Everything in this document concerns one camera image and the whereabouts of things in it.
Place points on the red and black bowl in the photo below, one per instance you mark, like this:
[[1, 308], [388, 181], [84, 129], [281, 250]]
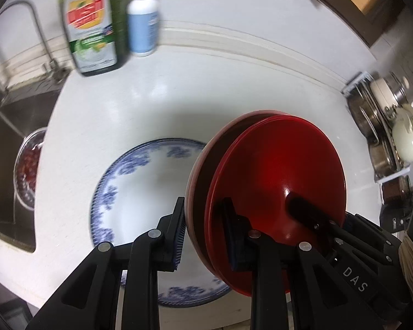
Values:
[[278, 165]]

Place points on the blue floral rimmed plate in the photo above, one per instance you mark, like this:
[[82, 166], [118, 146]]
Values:
[[141, 192]]

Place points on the white and blue pump bottle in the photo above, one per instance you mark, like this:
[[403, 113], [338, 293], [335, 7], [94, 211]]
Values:
[[143, 24]]

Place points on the white pot rack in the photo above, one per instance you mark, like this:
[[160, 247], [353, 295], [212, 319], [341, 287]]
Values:
[[356, 80]]

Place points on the dark brown window frame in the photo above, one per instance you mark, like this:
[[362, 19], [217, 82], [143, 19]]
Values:
[[382, 10]]

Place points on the stainless steel sink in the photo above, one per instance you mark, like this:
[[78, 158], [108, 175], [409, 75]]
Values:
[[3, 178]]

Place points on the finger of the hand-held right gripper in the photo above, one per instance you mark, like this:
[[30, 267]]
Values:
[[364, 232], [306, 213]]

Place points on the cream kettle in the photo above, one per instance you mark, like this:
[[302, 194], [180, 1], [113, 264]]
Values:
[[406, 137]]

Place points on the slim gooseneck faucet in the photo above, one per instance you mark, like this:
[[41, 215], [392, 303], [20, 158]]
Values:
[[56, 70]]

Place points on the brown glass jar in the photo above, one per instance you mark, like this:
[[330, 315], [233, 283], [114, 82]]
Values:
[[395, 189]]

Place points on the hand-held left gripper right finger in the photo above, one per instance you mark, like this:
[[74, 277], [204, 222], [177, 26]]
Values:
[[235, 247]]

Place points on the small stainless steel pot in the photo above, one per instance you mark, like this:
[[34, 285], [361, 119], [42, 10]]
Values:
[[382, 158]]

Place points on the cream pot with lid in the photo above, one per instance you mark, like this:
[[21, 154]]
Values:
[[385, 90]]

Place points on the green dish soap bottle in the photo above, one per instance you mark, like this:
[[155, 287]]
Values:
[[89, 24]]

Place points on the metal colander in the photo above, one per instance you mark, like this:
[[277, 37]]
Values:
[[27, 172]]

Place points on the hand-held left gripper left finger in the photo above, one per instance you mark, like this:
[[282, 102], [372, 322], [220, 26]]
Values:
[[179, 240]]

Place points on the pink bowl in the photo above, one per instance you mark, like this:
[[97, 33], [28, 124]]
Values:
[[189, 192]]

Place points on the black knife block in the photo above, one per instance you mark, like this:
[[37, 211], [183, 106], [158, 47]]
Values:
[[394, 218]]

